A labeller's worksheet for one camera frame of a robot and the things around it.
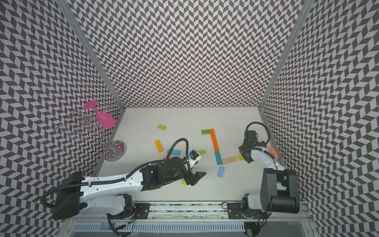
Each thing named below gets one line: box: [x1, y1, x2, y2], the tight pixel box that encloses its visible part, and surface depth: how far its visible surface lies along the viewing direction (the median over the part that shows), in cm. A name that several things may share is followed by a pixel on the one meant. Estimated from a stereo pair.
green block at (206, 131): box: [201, 129, 211, 135], surface depth 104 cm
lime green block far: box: [157, 124, 167, 131], surface depth 109 cm
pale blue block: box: [216, 165, 226, 179], surface depth 88 cm
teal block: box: [214, 150, 223, 165], surface depth 94 cm
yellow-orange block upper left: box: [154, 139, 164, 153], surface depth 100 cm
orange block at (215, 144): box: [211, 138, 220, 152], surface depth 99 cm
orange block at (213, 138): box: [209, 128, 219, 147], surface depth 103 cm
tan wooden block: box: [221, 156, 237, 164], surface depth 91 cm
